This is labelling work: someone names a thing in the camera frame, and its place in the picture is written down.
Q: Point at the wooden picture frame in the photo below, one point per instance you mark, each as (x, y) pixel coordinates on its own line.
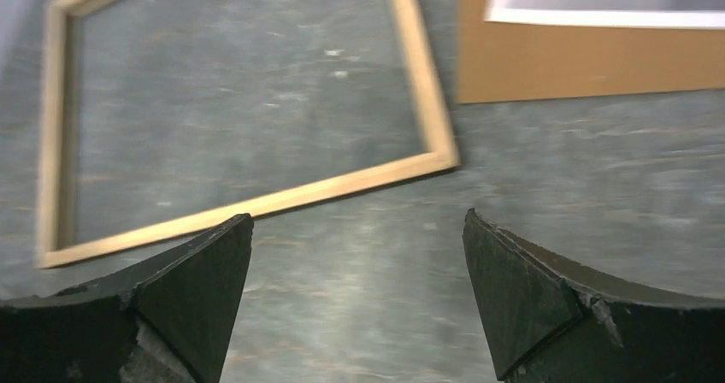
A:
(55, 214)

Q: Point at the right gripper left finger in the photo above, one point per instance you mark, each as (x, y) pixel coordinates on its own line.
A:
(168, 318)

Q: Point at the brown cardboard backing board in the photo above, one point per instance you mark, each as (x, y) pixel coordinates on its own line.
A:
(500, 62)

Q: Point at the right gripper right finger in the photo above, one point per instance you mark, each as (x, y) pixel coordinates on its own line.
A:
(551, 319)

